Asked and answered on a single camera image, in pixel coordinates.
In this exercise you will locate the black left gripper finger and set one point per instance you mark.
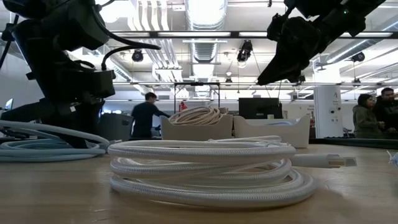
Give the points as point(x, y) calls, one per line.
point(99, 107)
point(71, 124)

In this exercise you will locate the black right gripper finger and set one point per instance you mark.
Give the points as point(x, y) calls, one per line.
point(280, 67)
point(297, 76)

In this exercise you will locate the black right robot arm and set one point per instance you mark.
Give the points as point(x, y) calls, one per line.
point(342, 15)

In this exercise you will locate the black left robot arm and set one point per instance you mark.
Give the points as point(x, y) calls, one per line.
point(62, 25)

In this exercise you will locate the white round pillar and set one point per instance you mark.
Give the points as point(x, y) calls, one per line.
point(323, 105)

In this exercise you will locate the black background monitor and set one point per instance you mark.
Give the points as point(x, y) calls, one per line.
point(258, 107)

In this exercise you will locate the person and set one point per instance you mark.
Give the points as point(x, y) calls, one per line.
point(388, 112)
point(365, 121)
point(144, 118)

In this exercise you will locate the small tilted monitor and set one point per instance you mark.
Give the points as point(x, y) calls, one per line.
point(8, 104)

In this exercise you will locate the white plastic bin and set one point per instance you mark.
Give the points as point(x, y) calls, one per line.
point(289, 133)

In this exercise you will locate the black ceiling spotlight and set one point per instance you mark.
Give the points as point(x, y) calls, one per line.
point(137, 56)
point(358, 57)

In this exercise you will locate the red fire extinguisher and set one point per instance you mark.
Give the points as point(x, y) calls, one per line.
point(183, 106)

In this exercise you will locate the beige plastic bin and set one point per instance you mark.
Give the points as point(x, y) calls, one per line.
point(196, 132)

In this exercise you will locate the black overhead camera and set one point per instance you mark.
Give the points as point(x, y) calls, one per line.
point(245, 49)

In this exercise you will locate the silver ventilation duct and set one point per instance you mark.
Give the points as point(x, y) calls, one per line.
point(203, 51)

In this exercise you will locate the black background frame stand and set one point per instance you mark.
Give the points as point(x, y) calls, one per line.
point(196, 83)

